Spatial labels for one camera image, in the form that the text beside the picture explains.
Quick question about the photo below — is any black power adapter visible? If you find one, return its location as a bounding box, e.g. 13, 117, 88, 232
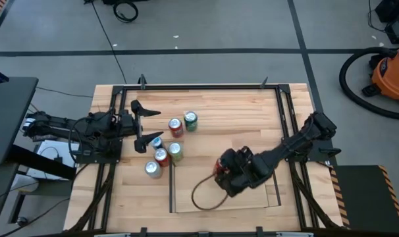
33, 134, 57, 143

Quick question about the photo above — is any dark green beverage can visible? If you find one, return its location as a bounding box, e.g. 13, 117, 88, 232
183, 111, 199, 132

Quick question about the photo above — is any black platform with hazard stripes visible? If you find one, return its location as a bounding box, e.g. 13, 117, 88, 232
329, 163, 399, 235

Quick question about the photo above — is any long black floor cable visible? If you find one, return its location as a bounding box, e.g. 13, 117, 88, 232
87, 0, 128, 85

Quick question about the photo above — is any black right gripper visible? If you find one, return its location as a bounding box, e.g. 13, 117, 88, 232
215, 146, 276, 198

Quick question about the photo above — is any orange shop vacuum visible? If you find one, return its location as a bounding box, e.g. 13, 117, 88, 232
338, 46, 399, 121
361, 41, 399, 113

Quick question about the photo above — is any thin black cable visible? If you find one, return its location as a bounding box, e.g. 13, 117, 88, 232
367, 0, 388, 34

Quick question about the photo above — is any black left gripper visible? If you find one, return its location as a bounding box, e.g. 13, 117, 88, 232
113, 99, 164, 154

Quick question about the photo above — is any black desk crossbar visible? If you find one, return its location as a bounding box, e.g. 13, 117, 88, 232
7, 144, 77, 180

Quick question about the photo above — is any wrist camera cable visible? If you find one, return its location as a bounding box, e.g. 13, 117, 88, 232
68, 117, 92, 164
190, 172, 230, 211

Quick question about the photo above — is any coiled black cable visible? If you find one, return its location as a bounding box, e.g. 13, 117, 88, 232
113, 0, 140, 24

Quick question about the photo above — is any pink and silver beverage can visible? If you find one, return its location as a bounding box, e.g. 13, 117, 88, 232
144, 160, 163, 180

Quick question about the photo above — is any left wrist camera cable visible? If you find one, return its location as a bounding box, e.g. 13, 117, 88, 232
68, 117, 92, 164

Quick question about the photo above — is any black desk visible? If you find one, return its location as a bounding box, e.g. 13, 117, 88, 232
0, 76, 39, 167

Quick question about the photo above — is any blue and white beverage can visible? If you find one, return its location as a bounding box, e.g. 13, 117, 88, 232
149, 136, 165, 151

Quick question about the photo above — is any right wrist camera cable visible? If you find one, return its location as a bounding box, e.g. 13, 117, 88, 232
190, 172, 230, 211

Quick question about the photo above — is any red beverage can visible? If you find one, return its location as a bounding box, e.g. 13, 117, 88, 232
153, 147, 171, 168
167, 117, 184, 139

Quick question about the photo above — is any light green beverage can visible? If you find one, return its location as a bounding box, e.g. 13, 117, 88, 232
167, 142, 184, 164

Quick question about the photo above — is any black metal table frame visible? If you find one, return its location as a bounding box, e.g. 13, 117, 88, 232
66, 84, 344, 233

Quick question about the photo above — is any white box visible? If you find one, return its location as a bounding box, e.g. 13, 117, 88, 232
26, 140, 81, 181

